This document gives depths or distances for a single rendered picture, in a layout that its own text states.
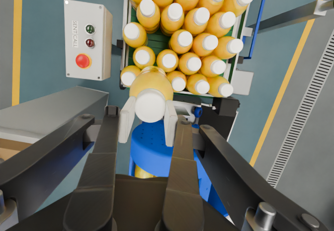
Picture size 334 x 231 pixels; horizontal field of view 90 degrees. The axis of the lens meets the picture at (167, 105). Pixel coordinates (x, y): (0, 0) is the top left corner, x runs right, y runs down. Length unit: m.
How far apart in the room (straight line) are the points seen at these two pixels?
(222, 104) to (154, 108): 0.48
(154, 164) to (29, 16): 1.71
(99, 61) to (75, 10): 0.14
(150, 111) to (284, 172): 2.36
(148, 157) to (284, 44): 1.77
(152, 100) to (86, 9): 0.39
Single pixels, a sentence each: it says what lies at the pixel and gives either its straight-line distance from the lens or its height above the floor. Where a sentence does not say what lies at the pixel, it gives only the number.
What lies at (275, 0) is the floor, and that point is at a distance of 1.98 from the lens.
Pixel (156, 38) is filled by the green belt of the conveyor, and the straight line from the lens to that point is 0.70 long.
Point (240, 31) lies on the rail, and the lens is 0.71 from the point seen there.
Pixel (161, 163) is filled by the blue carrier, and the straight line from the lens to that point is 0.45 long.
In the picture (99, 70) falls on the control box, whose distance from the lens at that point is 0.53.
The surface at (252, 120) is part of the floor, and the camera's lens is 1.98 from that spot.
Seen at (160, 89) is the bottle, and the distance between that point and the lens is 0.23.
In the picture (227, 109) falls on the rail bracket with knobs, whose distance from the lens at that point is 0.68.
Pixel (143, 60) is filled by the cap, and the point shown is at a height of 1.11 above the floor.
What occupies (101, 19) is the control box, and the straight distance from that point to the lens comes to 0.53.
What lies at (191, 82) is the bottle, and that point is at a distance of 0.55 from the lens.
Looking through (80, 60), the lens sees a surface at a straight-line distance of 0.53.
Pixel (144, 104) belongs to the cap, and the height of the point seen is 1.40.
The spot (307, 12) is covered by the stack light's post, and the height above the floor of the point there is 1.08.
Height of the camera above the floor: 1.60
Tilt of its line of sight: 75 degrees down
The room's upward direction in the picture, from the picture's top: 166 degrees clockwise
